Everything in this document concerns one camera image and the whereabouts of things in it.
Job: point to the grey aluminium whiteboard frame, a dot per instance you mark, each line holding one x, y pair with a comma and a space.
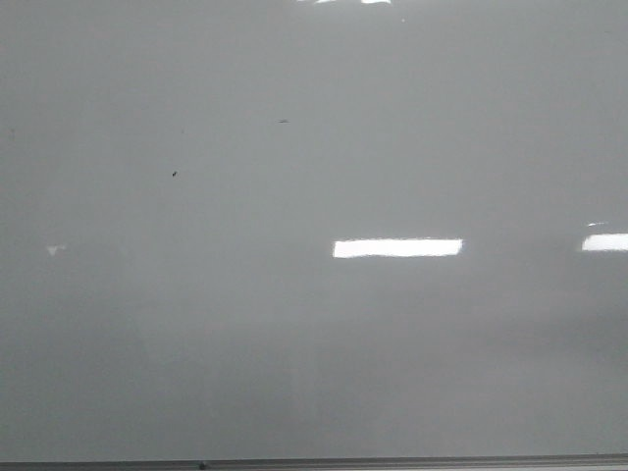
596, 461

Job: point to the white glossy whiteboard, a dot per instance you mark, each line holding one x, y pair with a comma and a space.
301, 229

